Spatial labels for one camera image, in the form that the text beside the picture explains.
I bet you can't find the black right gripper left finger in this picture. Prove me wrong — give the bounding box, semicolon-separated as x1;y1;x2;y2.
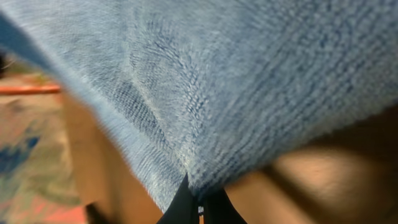
157;174;199;224

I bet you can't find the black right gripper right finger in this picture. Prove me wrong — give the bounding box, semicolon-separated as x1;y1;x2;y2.
203;189;247;224

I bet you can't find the blue microfiber cloth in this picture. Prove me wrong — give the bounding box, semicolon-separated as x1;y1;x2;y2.
1;0;397;211

